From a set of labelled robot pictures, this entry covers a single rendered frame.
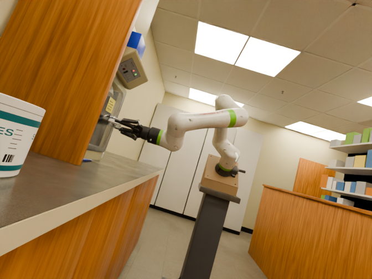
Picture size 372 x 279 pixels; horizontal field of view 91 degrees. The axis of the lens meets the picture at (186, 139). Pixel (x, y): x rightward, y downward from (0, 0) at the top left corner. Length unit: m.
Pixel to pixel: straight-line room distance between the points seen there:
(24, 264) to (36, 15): 0.94
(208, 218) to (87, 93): 1.21
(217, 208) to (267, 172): 3.38
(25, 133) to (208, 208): 1.32
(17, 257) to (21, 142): 0.20
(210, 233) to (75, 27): 1.52
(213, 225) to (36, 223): 1.36
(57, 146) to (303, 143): 5.06
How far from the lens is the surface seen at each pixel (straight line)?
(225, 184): 1.55
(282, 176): 4.99
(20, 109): 0.46
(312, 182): 5.36
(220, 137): 1.46
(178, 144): 0.97
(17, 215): 0.33
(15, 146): 0.47
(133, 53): 0.98
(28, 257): 0.45
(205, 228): 1.59
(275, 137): 4.98
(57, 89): 0.92
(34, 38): 1.07
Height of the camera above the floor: 1.06
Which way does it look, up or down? 8 degrees up
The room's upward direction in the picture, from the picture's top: 17 degrees clockwise
